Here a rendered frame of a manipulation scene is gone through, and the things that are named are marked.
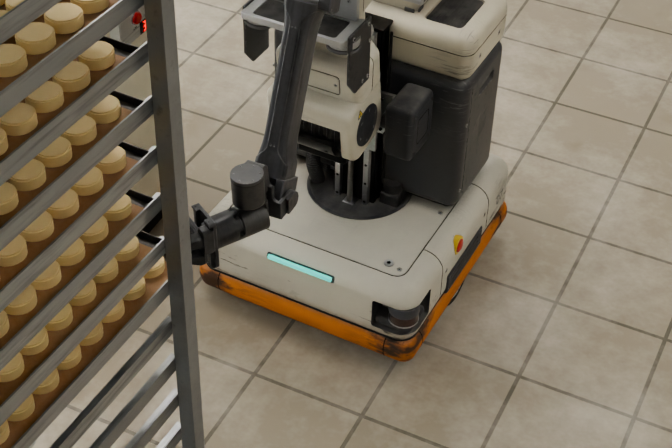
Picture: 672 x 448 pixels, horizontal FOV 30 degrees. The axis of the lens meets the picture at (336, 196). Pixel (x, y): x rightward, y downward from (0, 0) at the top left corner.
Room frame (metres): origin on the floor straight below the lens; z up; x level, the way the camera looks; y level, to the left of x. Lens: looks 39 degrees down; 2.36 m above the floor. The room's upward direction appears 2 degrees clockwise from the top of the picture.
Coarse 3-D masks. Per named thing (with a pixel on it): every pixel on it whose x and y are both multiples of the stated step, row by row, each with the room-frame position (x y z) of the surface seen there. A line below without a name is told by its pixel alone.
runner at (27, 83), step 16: (128, 0) 1.43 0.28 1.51; (112, 16) 1.40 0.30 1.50; (128, 16) 1.43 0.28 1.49; (80, 32) 1.34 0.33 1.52; (96, 32) 1.37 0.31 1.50; (64, 48) 1.31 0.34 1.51; (80, 48) 1.34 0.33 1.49; (48, 64) 1.28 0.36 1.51; (64, 64) 1.31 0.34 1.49; (16, 80) 1.23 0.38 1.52; (32, 80) 1.25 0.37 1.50; (0, 96) 1.20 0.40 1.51; (16, 96) 1.22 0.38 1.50; (0, 112) 1.20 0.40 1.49
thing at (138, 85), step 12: (108, 36) 2.55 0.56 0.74; (144, 36) 2.69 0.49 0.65; (144, 72) 2.68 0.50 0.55; (132, 84) 2.63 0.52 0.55; (144, 84) 2.68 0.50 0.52; (132, 96) 2.62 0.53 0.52; (144, 96) 2.67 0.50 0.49; (132, 132) 2.61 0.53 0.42; (144, 132) 2.66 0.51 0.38; (132, 144) 2.60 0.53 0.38; (144, 144) 2.65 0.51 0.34; (156, 168) 2.69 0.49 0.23; (144, 180) 2.64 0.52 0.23; (156, 180) 2.69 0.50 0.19; (144, 192) 2.63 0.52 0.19; (156, 216) 2.73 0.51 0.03; (144, 228) 2.67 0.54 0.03
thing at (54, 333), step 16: (128, 256) 1.44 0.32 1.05; (144, 256) 1.45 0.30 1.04; (112, 272) 1.39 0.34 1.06; (128, 272) 1.41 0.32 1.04; (96, 288) 1.37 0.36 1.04; (112, 288) 1.37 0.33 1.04; (80, 304) 1.33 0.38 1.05; (96, 304) 1.34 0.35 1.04; (64, 320) 1.29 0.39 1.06; (80, 320) 1.30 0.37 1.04; (48, 336) 1.27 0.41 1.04; (64, 336) 1.27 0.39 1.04; (32, 352) 1.23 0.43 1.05; (48, 352) 1.24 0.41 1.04; (16, 368) 1.19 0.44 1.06; (32, 368) 1.21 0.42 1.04; (0, 384) 1.17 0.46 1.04; (16, 384) 1.18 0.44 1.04; (0, 400) 1.15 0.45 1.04
